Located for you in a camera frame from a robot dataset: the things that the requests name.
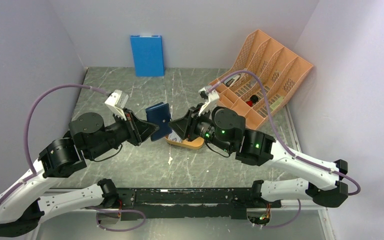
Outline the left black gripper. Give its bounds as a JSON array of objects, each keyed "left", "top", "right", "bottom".
[{"left": 88, "top": 106, "right": 160, "bottom": 159}]

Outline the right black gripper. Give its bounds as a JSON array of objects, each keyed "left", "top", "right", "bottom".
[{"left": 168, "top": 103, "right": 233, "bottom": 153}]

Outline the silver VIP card stack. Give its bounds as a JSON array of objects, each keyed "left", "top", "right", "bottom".
[{"left": 168, "top": 131, "right": 183, "bottom": 143}]

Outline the navy blue card holder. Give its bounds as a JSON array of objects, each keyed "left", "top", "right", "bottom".
[{"left": 145, "top": 102, "right": 173, "bottom": 142}]

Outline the orange oval tray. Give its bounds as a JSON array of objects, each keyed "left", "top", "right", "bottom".
[{"left": 165, "top": 135, "right": 204, "bottom": 150}]

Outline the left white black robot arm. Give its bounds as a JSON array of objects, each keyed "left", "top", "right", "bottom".
[{"left": 0, "top": 109, "right": 159, "bottom": 238}]

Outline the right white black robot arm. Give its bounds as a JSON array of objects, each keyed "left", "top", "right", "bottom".
[{"left": 168, "top": 103, "right": 349, "bottom": 208}]

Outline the grey stapler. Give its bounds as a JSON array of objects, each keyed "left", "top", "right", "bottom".
[{"left": 223, "top": 73, "right": 241, "bottom": 87}]

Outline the red black stamp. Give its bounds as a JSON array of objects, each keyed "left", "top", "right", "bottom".
[{"left": 246, "top": 94, "right": 260, "bottom": 107}]

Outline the blue folder box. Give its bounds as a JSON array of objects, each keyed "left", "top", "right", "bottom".
[{"left": 129, "top": 35, "right": 165, "bottom": 77}]

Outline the green sticky note pad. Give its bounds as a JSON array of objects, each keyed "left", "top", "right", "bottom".
[{"left": 269, "top": 95, "right": 284, "bottom": 112}]

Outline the orange desk file organizer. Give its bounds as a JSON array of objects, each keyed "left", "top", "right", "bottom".
[{"left": 210, "top": 29, "right": 314, "bottom": 130}]

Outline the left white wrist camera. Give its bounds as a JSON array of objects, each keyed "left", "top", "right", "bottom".
[{"left": 104, "top": 89, "right": 129, "bottom": 121}]

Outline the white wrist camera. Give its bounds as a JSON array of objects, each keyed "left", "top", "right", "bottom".
[
  {"left": 198, "top": 85, "right": 220, "bottom": 116},
  {"left": 104, "top": 89, "right": 129, "bottom": 121}
]

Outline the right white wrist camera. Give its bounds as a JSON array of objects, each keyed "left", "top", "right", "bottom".
[{"left": 198, "top": 85, "right": 220, "bottom": 116}]

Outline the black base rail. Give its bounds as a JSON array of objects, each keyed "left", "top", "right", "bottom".
[{"left": 100, "top": 185, "right": 282, "bottom": 220}]

